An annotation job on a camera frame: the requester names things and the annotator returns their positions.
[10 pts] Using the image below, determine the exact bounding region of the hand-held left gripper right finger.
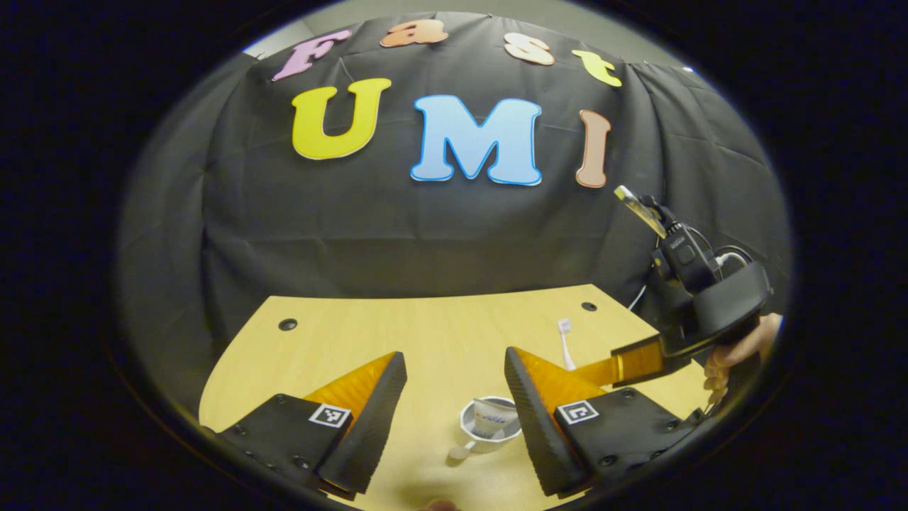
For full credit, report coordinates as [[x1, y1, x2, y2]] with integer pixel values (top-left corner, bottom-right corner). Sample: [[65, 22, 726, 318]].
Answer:
[[504, 346, 699, 499]]

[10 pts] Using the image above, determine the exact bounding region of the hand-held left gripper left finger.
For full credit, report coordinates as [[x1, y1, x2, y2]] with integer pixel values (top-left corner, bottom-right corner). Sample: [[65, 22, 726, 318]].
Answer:
[[206, 351, 409, 501]]

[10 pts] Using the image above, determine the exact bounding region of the white toothpaste tube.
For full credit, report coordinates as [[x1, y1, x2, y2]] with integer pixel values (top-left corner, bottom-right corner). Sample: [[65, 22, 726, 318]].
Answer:
[[474, 399, 519, 435]]

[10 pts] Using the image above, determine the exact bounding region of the white cup with wooden handle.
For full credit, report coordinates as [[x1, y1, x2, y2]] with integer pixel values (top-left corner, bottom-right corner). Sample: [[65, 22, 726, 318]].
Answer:
[[448, 396, 524, 462]]

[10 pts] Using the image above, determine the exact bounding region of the white toothbrush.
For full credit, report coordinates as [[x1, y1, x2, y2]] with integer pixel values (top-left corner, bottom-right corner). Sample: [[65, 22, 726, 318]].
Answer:
[[558, 319, 577, 372]]

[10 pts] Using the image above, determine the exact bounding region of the light wooden desktop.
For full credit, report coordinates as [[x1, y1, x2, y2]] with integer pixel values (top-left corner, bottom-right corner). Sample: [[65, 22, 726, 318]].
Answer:
[[199, 284, 710, 511]]

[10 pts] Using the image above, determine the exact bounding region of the black backdrop cloth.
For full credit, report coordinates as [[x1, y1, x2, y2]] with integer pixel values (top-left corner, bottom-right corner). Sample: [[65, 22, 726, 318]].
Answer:
[[113, 11, 794, 427]]

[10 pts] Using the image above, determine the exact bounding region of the white cable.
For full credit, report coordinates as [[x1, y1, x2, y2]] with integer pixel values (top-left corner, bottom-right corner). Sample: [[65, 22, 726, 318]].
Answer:
[[628, 250, 751, 313]]

